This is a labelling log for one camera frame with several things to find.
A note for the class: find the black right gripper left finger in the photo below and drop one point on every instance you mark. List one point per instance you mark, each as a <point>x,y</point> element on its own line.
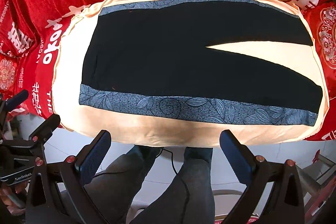
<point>44,201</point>

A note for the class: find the black pants with blue trim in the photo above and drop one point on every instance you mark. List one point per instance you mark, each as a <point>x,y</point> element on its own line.
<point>216,61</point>

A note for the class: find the grey metal chair frame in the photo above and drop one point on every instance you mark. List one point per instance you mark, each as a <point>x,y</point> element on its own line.
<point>318,198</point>

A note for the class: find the cream peach cushion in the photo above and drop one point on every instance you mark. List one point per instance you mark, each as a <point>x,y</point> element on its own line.
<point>149,130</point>

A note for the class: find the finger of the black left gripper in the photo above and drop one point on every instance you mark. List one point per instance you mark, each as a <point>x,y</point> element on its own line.
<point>44,131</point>
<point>9,105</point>

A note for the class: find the person's right leg grey trousers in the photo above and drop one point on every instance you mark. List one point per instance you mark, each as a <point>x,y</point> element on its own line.
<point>189,198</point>

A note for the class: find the person's left leg grey trousers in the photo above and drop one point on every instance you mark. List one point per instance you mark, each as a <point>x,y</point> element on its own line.
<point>113,190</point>

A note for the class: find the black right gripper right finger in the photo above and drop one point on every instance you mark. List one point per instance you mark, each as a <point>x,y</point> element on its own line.
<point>285,201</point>

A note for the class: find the person's left hand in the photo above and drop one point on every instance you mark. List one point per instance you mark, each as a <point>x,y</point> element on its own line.
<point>11,206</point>

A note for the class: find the person's leg grey trousers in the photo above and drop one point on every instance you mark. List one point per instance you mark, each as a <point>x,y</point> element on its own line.
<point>113,190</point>
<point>189,198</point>

